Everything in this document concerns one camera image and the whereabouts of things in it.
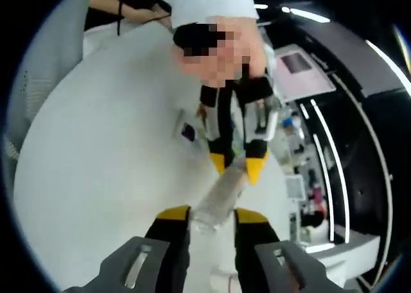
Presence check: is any person's left hand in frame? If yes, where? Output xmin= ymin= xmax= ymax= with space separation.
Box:
xmin=250 ymin=16 xmax=268 ymax=79

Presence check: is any pink display board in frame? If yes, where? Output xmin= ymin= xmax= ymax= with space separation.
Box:
xmin=275 ymin=45 xmax=337 ymax=103

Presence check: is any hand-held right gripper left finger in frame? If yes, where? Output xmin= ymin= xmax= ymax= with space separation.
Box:
xmin=64 ymin=205 xmax=192 ymax=293

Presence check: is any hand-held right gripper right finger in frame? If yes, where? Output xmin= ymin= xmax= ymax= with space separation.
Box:
xmin=234 ymin=208 xmax=351 ymax=293

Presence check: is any small clear cap skincare bottle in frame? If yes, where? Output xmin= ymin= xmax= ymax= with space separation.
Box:
xmin=188 ymin=159 xmax=250 ymax=274

